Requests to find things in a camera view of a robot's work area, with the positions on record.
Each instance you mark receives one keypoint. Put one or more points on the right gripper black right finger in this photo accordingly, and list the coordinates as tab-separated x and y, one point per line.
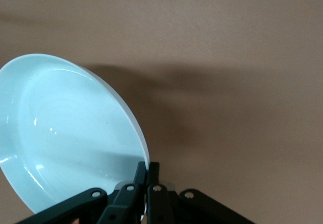
159	203

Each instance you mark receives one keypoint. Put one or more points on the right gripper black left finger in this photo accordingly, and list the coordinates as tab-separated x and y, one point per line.
126	201

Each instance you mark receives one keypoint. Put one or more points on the light blue round plate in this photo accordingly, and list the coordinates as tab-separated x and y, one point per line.
70	123

